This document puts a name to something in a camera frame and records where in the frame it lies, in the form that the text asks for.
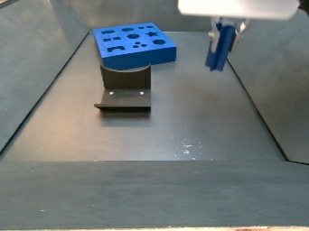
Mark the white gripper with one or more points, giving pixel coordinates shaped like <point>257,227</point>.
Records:
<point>253,9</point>

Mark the blue star-shaped block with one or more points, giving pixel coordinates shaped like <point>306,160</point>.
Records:
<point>220,46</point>

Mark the blue board with shaped holes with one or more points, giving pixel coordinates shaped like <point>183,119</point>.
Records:
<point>133,46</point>

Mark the black curved holder stand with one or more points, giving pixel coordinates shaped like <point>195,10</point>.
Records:
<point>128,89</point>

